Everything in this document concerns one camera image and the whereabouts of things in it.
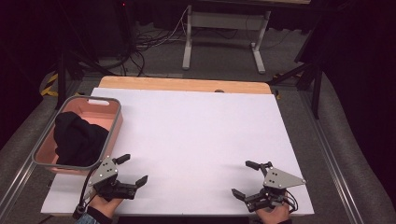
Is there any white metal desk frame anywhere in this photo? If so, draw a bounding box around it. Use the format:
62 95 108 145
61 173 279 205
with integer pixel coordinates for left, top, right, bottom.
181 4 272 75

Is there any black metal stand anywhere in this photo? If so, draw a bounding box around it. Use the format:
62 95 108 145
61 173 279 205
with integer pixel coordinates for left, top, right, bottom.
55 31 108 110
268 60 324 120

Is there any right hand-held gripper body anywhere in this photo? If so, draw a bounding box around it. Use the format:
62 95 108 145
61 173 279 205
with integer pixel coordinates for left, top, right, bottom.
243 166 307 214

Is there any pink basket with grey rim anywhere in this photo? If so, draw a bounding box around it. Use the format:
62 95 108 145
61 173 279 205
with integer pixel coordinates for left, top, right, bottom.
31 95 124 175

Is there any white table sheet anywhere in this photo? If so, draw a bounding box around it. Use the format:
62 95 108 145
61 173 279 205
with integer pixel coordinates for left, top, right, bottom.
40 87 316 217

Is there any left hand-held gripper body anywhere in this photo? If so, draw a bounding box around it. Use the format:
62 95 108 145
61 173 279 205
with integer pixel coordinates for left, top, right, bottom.
88 156 138 202

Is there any wooden table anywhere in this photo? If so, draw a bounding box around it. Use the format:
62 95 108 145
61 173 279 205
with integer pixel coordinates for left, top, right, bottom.
98 76 273 95

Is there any person's right hand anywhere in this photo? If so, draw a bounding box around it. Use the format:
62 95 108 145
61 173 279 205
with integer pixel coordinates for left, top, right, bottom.
255 200 292 224

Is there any black cloth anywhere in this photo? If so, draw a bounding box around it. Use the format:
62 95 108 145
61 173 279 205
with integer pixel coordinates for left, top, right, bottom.
53 111 110 168

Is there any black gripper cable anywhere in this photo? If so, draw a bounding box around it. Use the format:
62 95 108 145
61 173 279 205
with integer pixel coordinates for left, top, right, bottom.
72 160 104 220
283 189 300 215

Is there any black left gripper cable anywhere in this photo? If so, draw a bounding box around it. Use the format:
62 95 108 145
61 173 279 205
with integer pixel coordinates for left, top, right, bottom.
72 160 104 220

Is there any yellow black striped tape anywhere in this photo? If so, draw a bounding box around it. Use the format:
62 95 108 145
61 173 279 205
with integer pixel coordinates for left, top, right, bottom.
39 72 60 98

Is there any person's left hand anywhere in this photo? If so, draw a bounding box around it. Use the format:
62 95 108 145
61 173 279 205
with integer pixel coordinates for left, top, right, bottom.
88 194 124 219

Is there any aluminium rail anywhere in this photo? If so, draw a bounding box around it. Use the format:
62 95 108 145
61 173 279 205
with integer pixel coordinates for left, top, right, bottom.
298 90 366 224
0 160 37 216

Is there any bundle of floor cables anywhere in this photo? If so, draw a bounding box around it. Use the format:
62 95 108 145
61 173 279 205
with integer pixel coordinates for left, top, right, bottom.
122 6 191 77

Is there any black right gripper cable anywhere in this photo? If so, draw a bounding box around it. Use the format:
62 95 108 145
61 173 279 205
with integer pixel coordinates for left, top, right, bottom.
283 189 300 215

